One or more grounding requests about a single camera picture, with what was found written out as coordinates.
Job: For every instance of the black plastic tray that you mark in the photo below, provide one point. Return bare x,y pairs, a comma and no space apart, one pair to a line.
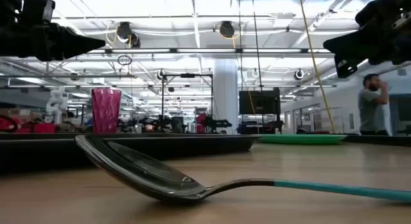
192,143

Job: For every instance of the person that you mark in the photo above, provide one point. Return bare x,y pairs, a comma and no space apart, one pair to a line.
369,105

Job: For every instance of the black monitor cart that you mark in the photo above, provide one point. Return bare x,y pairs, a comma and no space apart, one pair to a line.
260,127

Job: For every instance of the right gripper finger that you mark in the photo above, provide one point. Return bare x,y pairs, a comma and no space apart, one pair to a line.
353,44
345,66

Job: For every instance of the teal plastic plate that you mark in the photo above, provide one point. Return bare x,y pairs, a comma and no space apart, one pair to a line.
302,139

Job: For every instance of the black monitor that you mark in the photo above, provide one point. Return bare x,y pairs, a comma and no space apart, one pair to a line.
259,102

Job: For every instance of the black metal rig frame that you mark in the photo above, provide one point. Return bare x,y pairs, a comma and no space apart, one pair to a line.
187,75

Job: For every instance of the red storage containers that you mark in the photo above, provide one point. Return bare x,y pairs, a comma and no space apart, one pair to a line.
41,127

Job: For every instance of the white building column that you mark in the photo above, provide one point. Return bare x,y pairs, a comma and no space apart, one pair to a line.
225,95

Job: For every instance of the red and black machine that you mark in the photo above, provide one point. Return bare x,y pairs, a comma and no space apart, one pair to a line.
202,119

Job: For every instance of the black aluminium table frame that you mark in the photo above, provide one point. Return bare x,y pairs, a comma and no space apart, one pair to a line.
379,140

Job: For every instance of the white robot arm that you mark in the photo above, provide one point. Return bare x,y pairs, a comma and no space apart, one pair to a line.
57,103

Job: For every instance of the overhead light strip beam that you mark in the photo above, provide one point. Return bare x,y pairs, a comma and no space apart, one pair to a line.
205,51

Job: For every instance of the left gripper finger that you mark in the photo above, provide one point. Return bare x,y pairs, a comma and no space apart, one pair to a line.
80,42

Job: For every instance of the pink faceted plastic cup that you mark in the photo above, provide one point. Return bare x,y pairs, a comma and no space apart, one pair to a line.
106,111

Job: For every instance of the small black ceiling reel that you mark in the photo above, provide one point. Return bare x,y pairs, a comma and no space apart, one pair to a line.
299,74
160,74

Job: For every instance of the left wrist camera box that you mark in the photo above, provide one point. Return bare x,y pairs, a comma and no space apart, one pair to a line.
38,7

